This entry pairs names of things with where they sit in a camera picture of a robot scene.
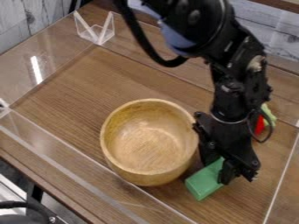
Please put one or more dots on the red plush strawberry toy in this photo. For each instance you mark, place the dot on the red plush strawberry toy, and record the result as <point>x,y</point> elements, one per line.
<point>264,121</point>

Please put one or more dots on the black table frame leg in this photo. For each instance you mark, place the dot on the black table frame leg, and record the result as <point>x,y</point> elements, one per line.
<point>19,210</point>

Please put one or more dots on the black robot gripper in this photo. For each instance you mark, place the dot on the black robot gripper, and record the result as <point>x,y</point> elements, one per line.
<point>226,140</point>

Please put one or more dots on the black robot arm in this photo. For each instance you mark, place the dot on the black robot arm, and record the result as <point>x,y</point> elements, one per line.
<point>200,29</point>

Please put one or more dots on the clear acrylic corner bracket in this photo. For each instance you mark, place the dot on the clear acrylic corner bracket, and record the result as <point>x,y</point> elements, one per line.
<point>98,34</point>

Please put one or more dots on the green foam stick block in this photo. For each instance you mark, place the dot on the green foam stick block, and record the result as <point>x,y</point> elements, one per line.
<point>203,182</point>

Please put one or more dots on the brown wooden bowl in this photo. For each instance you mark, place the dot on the brown wooden bowl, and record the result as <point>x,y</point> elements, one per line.
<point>148,142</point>

